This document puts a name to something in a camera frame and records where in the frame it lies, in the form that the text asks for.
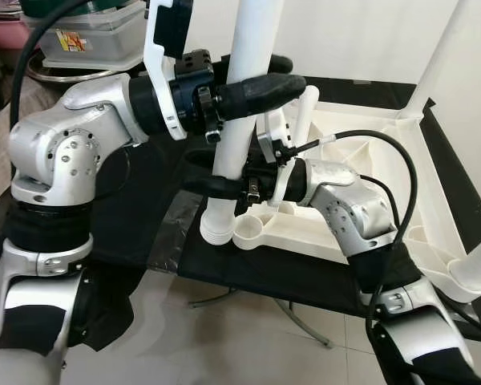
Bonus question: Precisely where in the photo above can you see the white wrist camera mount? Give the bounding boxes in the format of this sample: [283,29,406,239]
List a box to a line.
[143,0,196,142]
[257,108,295,211]

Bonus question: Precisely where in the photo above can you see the black round basin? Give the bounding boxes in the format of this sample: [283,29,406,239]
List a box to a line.
[24,64,138,86]

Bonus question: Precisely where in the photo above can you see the green lid plastic container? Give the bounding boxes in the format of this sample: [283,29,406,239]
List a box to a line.
[72,0,146,11]

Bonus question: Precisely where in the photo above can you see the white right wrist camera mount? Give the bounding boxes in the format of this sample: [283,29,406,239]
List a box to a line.
[257,108,295,211]

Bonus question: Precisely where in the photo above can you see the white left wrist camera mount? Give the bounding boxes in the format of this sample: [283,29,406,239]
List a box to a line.
[143,0,196,142]

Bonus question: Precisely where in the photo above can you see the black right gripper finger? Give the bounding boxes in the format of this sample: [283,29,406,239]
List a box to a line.
[182,176,250,200]
[184,148,226,170]

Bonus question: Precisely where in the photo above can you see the black tablecloth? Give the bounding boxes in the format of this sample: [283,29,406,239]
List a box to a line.
[88,55,481,347]

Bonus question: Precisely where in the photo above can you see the clear plastic bag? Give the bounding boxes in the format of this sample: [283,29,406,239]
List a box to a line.
[148,192,202,274]

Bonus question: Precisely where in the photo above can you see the pink plastic container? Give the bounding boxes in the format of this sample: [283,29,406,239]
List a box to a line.
[0,16,30,50]

